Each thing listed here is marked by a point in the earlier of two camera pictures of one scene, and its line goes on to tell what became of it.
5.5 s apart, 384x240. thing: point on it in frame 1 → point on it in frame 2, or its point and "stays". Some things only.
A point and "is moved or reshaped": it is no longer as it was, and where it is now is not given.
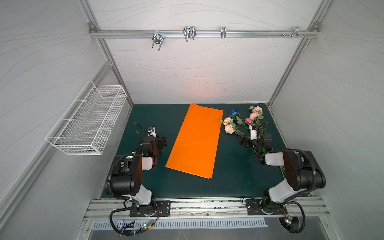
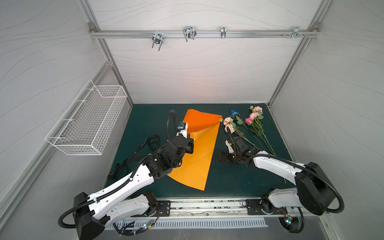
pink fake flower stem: [254, 118] stays
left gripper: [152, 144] → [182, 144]
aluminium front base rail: [211, 209] stays
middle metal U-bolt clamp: [189, 32] stays
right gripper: [249, 141] → [227, 157]
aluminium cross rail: [201, 33] stays
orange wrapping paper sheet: [195, 149] is moved or reshaped
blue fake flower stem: [235, 112] stays
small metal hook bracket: [223, 32] stays
